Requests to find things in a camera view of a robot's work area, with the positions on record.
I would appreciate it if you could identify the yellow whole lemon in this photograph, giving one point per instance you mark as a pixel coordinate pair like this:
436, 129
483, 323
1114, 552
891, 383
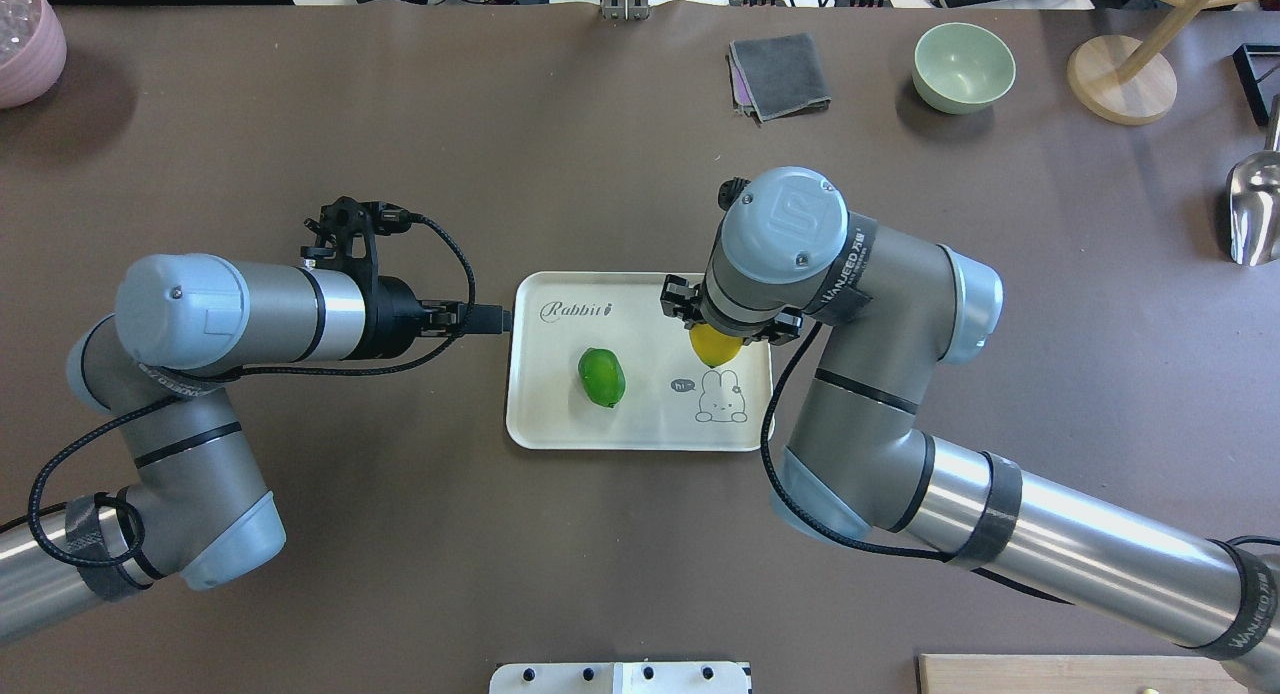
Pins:
712, 347

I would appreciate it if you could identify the wooden mug tree stand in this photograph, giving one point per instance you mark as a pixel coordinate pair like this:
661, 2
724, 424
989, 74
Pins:
1127, 81

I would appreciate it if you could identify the grey folded cloth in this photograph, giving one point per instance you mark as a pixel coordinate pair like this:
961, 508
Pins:
777, 77

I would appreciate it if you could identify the cream rabbit print tray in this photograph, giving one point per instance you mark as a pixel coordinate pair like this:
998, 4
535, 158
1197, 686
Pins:
672, 401

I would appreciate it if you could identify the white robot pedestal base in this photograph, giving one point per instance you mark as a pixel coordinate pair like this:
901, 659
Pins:
623, 677

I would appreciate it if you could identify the pink ribbed bowl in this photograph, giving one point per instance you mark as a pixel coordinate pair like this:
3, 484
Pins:
33, 51

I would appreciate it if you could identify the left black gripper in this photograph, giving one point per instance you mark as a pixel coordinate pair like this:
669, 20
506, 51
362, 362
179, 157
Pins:
393, 316

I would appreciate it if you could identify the metal scoop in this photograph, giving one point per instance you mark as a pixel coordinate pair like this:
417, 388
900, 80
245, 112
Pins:
1253, 200

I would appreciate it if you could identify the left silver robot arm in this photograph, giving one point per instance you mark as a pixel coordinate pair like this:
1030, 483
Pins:
169, 485

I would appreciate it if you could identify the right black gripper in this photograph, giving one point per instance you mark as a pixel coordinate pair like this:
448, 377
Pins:
677, 301

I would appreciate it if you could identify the bamboo cutting board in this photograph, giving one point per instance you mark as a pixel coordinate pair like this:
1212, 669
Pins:
978, 673

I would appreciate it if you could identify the green lime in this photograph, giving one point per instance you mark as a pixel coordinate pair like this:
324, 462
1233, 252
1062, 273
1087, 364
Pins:
602, 377

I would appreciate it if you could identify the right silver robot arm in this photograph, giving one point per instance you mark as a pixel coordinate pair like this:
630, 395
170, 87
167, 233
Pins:
791, 258

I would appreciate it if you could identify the pale green bowl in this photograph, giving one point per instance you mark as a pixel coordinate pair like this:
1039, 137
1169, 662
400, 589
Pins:
958, 68

